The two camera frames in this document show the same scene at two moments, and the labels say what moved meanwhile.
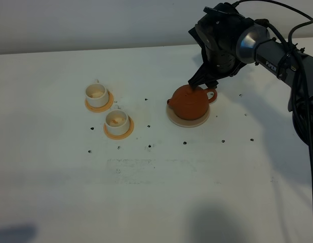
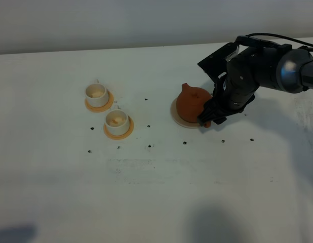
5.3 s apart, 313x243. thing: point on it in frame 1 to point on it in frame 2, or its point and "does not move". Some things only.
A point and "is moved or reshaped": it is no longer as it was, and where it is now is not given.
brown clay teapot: [190, 104] is moved or reshaped
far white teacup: [96, 94] does not move
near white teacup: [117, 121] does not move
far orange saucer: [99, 109] does not move
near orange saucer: [119, 137] does not move
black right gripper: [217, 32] to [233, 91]
